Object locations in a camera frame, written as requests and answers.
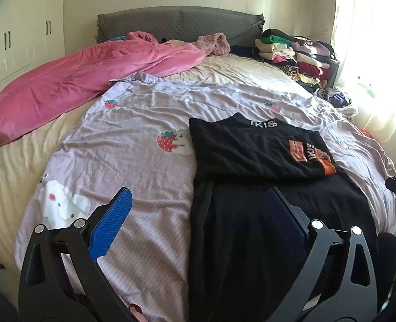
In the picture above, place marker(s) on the white curtain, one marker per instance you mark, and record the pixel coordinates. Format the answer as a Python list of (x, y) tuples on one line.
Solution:
[(379, 57)]

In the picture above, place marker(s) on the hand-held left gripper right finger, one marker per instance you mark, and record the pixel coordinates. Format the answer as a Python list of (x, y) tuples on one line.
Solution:
[(286, 224)]

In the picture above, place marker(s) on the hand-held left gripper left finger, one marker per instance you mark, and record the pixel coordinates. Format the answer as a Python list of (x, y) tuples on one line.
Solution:
[(110, 221)]

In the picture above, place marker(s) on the grey padded headboard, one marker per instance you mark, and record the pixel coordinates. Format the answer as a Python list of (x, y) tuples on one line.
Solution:
[(171, 23)]

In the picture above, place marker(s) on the pink quilt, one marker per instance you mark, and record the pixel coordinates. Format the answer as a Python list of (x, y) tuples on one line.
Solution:
[(67, 80)]

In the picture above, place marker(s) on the pile of folded clothes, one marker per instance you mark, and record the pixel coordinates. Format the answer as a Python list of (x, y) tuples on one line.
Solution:
[(302, 57)]

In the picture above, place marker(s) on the heap of purple clothes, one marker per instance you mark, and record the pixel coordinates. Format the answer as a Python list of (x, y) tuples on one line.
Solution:
[(337, 98)]

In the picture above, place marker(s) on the red object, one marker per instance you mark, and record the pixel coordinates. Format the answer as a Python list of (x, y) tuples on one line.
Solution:
[(366, 133)]

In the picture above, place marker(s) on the white bag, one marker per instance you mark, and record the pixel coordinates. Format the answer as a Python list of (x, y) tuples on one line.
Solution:
[(349, 109)]

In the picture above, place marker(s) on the white wardrobe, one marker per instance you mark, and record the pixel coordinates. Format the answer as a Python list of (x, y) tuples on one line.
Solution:
[(16, 40)]

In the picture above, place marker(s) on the pink fluffy garment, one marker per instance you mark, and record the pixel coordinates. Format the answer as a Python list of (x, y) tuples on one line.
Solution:
[(216, 44)]

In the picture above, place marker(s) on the person's left hand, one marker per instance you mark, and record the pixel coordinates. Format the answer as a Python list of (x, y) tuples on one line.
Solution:
[(136, 311)]

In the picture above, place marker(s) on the dark navy garment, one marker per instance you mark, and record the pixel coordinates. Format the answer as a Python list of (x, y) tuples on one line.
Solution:
[(246, 53)]

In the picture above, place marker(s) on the black t-shirt with orange print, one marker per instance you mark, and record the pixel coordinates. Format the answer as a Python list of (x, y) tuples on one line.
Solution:
[(251, 147)]

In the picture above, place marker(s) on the lilac printed blanket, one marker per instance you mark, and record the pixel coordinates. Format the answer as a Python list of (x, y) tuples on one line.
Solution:
[(134, 161)]

